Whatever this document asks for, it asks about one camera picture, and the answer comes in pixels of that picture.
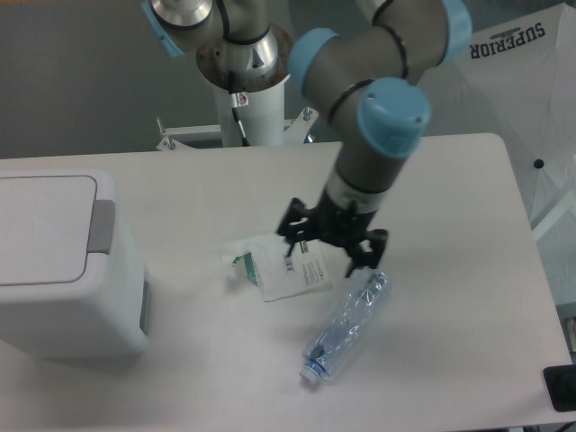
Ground clear crushed plastic bottle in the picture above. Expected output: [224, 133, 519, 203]
[299, 268, 392, 388]

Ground white torn paper packet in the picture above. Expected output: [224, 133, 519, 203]
[221, 233, 332, 302]

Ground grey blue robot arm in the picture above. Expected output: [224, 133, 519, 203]
[141, 1, 472, 270]

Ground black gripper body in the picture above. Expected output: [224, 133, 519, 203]
[311, 191, 378, 252]

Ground white superior umbrella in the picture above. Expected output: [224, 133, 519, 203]
[418, 0, 576, 307]

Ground black device at table edge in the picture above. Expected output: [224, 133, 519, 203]
[543, 364, 575, 412]

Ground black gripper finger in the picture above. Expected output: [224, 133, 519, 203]
[345, 229, 389, 278]
[276, 197, 320, 256]

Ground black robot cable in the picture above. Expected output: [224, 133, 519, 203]
[227, 69, 251, 148]

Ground white metal base frame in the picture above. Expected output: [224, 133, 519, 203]
[156, 106, 320, 151]

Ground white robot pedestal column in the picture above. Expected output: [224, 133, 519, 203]
[196, 23, 293, 147]

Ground white push-lid trash can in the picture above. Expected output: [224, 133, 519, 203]
[1, 168, 150, 359]

